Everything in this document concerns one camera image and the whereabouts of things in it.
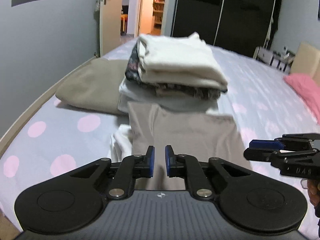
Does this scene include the person's right hand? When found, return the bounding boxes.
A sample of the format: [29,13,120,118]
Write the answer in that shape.
[307,179,320,218]

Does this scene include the stack of folded clothes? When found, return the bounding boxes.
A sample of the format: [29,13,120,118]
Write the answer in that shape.
[124,42,228,101]

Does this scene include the olive folded garment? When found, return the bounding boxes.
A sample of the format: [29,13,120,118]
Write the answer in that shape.
[55,57,130,116]

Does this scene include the taupe garment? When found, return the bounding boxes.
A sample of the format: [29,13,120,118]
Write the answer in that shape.
[127,101,253,191]

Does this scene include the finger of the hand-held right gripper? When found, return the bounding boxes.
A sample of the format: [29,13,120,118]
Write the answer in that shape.
[249,133,320,152]
[244,147,319,167]

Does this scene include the pink pillow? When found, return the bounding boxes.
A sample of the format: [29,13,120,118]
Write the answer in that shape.
[284,73,320,125]

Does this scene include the white cloth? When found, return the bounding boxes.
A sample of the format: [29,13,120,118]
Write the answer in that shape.
[110,124,133,163]

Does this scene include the hallway shelf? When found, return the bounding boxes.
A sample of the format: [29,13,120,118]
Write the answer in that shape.
[152,0,166,33]

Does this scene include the orange stool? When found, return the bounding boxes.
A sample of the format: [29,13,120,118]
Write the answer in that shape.
[121,14,129,34]

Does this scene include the white side table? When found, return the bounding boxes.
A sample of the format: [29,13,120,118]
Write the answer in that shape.
[254,45,296,73]

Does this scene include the cream folded garment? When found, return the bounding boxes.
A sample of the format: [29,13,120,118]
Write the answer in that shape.
[137,32,228,90]

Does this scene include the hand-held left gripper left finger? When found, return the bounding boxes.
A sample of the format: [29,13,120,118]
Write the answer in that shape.
[70,145,155,200]

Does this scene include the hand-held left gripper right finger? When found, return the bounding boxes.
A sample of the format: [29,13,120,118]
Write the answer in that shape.
[165,145,251,200]

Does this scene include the black wardrobe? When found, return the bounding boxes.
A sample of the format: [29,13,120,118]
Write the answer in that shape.
[171,0,284,58]

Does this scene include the cream door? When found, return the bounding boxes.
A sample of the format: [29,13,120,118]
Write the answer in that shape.
[99,0,125,57]

